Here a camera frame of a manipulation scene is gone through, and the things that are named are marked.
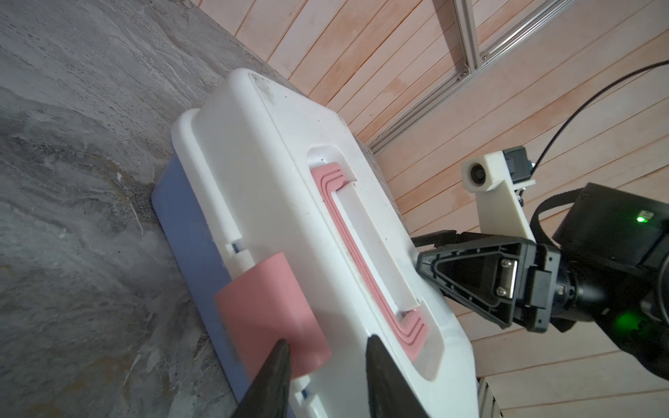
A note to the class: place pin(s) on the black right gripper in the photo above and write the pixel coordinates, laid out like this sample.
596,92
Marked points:
504,279

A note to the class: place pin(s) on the white and blue tool box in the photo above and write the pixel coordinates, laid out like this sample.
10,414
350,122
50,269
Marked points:
282,231

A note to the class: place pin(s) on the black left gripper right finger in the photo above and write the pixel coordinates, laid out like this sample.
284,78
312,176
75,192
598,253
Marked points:
389,394

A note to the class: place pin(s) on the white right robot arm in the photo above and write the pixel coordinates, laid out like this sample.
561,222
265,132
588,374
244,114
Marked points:
607,263

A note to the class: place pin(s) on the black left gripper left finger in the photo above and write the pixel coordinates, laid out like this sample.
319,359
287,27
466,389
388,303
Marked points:
268,395

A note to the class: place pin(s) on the aluminium frame horizontal bar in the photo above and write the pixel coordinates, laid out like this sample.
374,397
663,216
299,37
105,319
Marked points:
525,21

